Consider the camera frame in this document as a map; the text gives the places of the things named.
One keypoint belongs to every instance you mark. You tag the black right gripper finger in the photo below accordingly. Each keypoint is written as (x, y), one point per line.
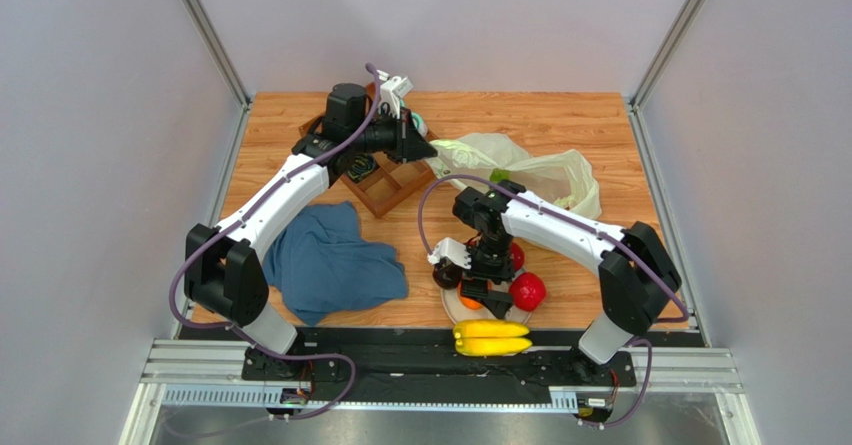
(498, 303)
(484, 284)

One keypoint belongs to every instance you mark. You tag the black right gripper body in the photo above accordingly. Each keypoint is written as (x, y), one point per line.
(487, 277)

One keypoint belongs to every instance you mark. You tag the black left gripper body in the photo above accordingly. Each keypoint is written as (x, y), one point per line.
(386, 136)

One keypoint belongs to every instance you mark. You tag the orange fake orange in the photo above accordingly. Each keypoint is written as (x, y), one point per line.
(470, 302)

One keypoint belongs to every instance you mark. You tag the red fake tomato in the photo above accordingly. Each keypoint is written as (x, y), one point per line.
(517, 255)

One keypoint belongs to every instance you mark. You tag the red fake apple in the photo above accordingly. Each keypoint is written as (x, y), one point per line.
(528, 291)

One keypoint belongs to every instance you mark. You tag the dark purple fake fruit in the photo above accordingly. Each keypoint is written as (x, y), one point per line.
(447, 275)

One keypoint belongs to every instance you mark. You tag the yellow fake banana bunch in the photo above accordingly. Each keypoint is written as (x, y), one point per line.
(490, 338)

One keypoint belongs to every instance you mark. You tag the light green plastic bag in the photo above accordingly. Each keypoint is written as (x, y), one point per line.
(564, 179)

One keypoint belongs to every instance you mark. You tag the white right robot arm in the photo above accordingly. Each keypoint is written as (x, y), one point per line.
(637, 277)

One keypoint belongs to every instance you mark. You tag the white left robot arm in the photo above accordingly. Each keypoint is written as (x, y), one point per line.
(222, 271)

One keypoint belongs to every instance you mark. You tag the green fake grapes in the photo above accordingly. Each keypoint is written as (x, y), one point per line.
(498, 175)

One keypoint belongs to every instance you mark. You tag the white and teal rolled sock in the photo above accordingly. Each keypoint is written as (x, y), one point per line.
(419, 124)

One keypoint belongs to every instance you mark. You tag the beige and blue plate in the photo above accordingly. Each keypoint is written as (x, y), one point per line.
(457, 310)

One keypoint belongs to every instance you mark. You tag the dark green rolled sock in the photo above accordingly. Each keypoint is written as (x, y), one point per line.
(362, 167)

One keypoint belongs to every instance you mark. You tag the brown wooden divided tray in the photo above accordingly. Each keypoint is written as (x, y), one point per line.
(379, 178)

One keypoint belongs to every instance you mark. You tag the blue crumpled cloth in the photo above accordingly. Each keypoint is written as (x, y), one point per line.
(321, 265)

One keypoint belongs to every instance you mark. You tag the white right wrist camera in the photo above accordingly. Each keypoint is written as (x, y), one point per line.
(450, 250)

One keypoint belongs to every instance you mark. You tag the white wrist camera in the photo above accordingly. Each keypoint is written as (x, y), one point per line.
(450, 250)
(392, 91)

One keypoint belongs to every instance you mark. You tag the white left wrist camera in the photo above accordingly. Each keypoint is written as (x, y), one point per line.
(392, 91)

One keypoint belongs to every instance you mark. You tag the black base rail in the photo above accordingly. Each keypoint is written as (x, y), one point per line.
(422, 365)

